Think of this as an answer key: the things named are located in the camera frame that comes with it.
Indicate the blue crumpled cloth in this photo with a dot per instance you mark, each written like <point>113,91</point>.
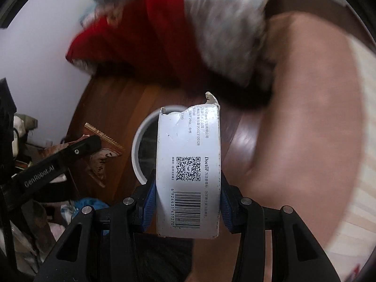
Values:
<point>88,207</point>

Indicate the beige cloth bag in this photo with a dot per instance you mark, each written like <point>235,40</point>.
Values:
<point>25,126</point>

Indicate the pile of plastic bags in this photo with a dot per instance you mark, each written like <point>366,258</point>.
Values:
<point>29,241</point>

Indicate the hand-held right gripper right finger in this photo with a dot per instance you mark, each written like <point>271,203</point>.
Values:
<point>226,208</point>

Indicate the grey white fuzzy cloth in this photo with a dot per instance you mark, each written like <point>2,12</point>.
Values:
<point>226,20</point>

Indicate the brown snack wrapper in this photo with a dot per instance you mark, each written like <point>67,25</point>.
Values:
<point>99,166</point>

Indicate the person's bare leg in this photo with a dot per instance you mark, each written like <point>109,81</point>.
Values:
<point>305,129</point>

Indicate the torn white cardboard box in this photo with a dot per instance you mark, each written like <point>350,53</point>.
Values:
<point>188,176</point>

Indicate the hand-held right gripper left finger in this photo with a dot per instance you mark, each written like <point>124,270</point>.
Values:
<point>148,208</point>

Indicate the white round bin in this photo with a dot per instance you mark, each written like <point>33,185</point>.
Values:
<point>138,152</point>

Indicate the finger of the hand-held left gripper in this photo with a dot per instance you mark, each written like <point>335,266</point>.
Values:
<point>85,147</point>

